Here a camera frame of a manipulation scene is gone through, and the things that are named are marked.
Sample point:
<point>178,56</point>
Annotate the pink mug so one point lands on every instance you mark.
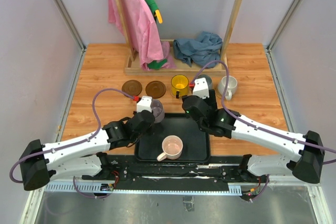
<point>172,147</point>

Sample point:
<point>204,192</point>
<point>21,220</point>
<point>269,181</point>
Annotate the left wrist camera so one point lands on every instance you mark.
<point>144,104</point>

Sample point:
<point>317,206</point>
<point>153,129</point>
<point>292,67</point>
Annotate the black plastic tray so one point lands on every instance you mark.
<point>196,146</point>

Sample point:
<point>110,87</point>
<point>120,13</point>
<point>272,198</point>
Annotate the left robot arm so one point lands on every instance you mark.
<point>39,162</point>

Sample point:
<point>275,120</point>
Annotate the blue crumpled cloth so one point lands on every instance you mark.
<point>200,51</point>

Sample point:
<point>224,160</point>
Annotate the yellow cup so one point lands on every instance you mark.
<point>179,83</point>

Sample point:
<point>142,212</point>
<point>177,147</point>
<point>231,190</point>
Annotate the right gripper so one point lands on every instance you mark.
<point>211,101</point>

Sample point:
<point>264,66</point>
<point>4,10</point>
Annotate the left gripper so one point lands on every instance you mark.
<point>150,130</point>

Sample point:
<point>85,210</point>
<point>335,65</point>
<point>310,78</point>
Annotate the purple cup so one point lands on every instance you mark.
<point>157,110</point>

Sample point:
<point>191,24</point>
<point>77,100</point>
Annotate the left woven rattan coaster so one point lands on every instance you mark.
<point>179,95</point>

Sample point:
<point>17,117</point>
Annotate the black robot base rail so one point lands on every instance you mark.
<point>174,176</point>

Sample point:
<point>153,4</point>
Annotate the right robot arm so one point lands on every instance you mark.
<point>301,155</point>

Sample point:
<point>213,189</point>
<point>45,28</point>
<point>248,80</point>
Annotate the green cloth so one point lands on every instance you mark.
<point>156,65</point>

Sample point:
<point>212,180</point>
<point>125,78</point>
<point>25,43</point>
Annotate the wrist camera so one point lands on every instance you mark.
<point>144,104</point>
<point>201,88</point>

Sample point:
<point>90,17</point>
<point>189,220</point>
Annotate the wooden clothes rack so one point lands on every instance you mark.
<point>132,63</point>

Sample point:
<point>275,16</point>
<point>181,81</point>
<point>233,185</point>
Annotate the brown wooden saucer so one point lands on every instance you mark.
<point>155,89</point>
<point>132,87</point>

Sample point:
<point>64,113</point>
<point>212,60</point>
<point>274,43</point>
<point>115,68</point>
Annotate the grey mug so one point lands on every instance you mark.
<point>208,80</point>

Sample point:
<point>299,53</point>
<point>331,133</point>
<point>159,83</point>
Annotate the pink shirt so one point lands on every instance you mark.
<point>144,34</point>

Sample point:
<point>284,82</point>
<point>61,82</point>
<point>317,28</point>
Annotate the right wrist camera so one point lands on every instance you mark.
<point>201,88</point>

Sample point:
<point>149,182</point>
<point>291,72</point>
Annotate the white cup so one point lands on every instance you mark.
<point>231,88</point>

